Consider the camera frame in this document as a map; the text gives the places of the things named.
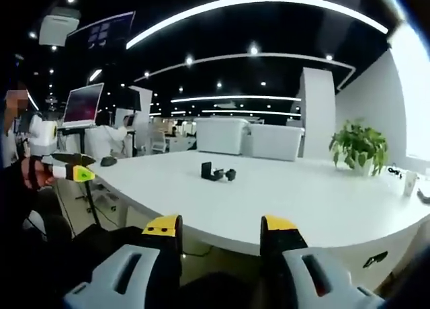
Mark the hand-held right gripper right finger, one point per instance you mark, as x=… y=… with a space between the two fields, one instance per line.
x=302 y=275

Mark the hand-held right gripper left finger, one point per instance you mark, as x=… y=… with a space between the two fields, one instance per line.
x=134 y=272

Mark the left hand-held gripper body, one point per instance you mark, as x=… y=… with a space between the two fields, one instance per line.
x=42 y=134

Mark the black fixed fixture clamp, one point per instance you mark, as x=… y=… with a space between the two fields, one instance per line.
x=211 y=171

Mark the white desk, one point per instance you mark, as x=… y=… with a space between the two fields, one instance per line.
x=268 y=208

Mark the person's left hand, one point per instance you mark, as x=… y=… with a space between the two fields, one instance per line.
x=35 y=174

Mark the black laptop stand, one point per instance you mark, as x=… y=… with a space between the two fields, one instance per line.
x=72 y=130

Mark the black computer mouse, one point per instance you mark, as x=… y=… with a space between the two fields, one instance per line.
x=108 y=161

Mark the open laptop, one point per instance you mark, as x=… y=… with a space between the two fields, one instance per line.
x=82 y=104

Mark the white office chair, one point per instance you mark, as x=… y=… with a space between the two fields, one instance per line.
x=158 y=141

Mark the white ceiling unit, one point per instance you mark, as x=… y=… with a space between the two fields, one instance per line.
x=58 y=30

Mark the large dark hanging screen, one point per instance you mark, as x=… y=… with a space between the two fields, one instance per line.
x=100 y=28

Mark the white plastic storage box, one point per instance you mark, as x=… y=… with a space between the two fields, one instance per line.
x=220 y=136
x=275 y=142

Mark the small white card box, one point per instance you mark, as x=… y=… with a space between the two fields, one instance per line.
x=410 y=184

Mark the green potted plant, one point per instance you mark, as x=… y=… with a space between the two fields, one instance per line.
x=361 y=146

